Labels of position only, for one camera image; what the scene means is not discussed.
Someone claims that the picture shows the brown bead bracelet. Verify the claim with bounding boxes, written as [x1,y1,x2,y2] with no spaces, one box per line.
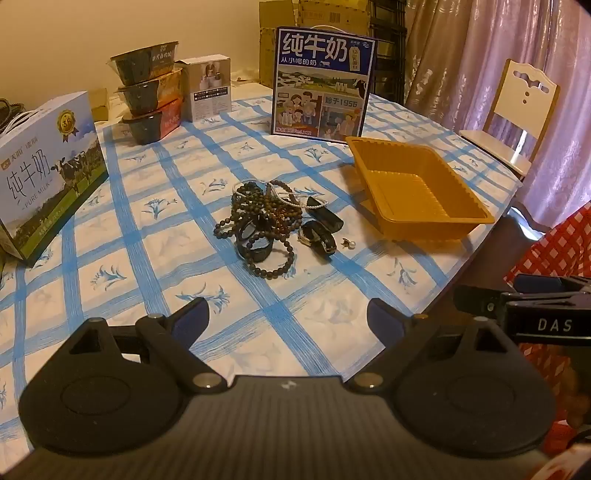
[265,180,304,234]

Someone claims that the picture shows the yellow label instant noodle bowl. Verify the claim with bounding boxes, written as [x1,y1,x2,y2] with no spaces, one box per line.
[115,69,184,116]

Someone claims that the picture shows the dark blue milk carton box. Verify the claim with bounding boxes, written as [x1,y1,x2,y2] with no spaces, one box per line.
[271,26,379,139]

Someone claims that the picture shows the dark bead bracelet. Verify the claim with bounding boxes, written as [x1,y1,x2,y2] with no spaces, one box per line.
[232,181,265,219]

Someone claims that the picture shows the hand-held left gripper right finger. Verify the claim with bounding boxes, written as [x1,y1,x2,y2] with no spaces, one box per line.
[348,298,515,394]

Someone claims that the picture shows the black bangle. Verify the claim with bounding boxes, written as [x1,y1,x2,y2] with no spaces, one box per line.
[235,215,274,260]

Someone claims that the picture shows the red checked cloth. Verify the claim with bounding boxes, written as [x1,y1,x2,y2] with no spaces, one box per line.
[505,200,591,480]

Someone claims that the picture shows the silver bangle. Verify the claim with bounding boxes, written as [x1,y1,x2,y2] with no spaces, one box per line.
[268,182,329,209]

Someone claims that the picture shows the small cardboard box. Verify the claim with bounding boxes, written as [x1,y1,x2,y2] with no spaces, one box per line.
[88,88,110,122]

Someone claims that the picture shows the red label instant noodle bowl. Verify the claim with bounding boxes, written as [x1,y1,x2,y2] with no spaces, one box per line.
[122,99,183,145]

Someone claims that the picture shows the yellow plastic tray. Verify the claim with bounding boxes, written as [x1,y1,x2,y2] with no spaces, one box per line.
[345,136,495,241]

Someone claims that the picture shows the small white product box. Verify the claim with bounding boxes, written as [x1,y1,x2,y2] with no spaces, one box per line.
[174,54,232,123]

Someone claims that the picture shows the black bar-shaped accessory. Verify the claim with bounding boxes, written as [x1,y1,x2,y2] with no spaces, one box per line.
[302,196,345,232]

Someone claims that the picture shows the white wooden chair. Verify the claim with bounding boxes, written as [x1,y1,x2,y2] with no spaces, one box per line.
[459,59,561,178]

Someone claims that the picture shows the pink patterned curtain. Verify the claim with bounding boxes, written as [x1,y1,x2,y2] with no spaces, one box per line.
[404,0,591,232]

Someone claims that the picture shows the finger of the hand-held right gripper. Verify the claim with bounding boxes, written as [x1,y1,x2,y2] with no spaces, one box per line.
[453,285,509,320]
[513,273,591,296]

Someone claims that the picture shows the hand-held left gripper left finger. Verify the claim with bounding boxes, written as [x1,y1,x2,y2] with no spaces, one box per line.
[58,298,227,394]

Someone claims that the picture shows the light blue milk carton box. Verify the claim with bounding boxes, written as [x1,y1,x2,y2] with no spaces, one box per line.
[0,91,110,268]

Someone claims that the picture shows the blue checked tablecloth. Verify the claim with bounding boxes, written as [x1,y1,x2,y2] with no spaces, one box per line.
[0,88,525,462]

